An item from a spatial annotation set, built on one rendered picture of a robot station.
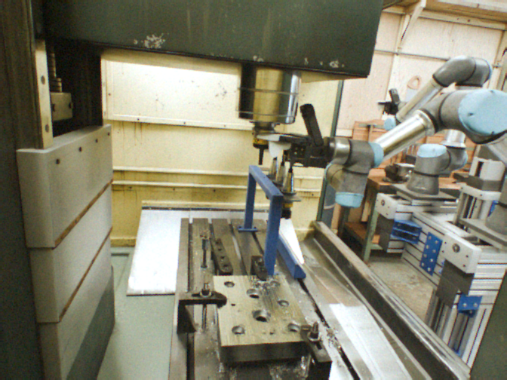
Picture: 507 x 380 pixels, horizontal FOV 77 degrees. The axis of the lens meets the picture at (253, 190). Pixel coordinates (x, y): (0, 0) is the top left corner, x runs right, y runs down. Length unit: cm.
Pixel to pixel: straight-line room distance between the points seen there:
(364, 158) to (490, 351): 63
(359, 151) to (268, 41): 39
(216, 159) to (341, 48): 124
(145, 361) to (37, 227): 76
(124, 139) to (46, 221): 125
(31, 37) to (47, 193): 25
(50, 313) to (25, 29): 51
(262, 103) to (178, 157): 116
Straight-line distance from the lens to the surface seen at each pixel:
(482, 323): 187
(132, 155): 189
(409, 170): 318
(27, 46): 65
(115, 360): 134
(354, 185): 94
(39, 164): 65
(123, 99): 186
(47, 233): 69
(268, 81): 77
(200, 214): 193
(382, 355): 133
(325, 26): 76
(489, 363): 119
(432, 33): 422
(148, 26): 71
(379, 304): 156
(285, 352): 86
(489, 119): 104
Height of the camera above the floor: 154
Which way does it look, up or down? 16 degrees down
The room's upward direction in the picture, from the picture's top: 6 degrees clockwise
